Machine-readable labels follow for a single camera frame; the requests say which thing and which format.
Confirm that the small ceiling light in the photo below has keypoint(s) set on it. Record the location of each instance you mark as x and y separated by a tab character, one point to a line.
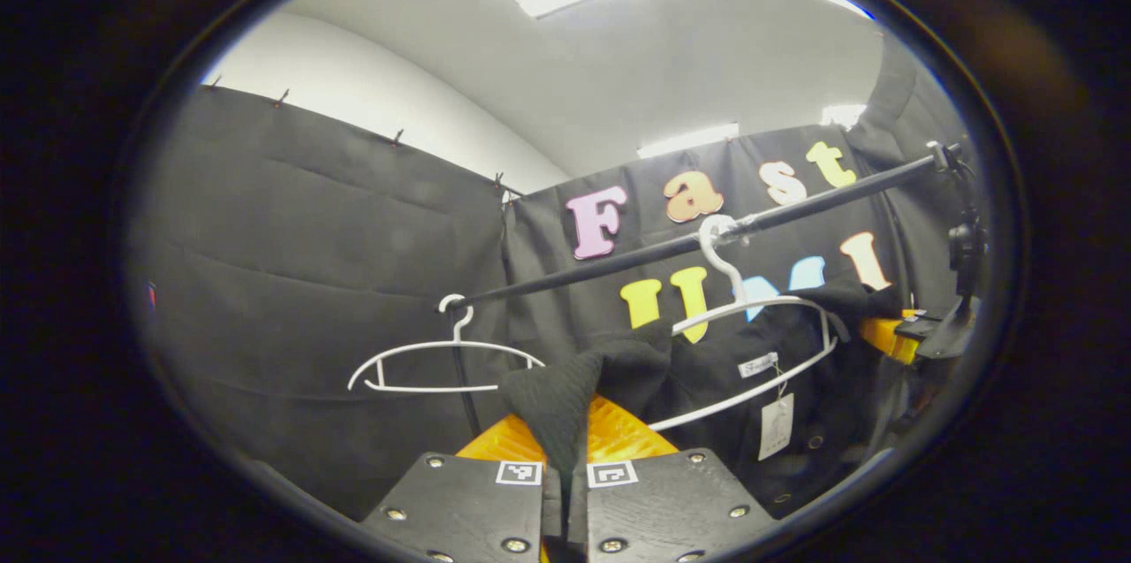
844	116

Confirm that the black backdrop cloth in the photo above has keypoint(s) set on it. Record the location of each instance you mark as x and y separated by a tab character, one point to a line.
309	280

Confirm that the white plastic clothes hanger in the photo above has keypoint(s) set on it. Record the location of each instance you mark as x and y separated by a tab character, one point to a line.
718	265
433	388

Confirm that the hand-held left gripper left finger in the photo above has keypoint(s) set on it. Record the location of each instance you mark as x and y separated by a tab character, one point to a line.
468	510

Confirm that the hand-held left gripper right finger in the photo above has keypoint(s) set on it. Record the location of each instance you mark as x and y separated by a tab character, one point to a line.
671	505

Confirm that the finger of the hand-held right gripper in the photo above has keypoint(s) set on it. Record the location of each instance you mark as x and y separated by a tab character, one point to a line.
884	335

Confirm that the black knit jacket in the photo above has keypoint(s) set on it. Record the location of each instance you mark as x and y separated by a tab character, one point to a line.
557	395

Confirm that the black metal clothes rack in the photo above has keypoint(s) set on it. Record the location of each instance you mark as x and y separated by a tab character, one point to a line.
618	254

